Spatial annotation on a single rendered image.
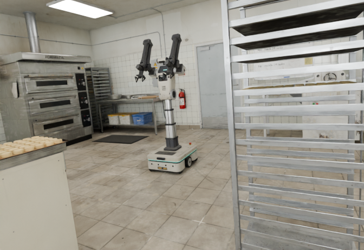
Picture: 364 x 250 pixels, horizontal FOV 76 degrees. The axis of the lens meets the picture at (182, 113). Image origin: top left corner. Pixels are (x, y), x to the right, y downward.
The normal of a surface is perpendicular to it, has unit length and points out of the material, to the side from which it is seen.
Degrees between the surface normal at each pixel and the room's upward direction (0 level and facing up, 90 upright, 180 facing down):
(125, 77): 90
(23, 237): 90
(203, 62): 90
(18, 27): 90
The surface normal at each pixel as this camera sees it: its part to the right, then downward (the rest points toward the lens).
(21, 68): 0.89, -0.01
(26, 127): -0.45, 0.16
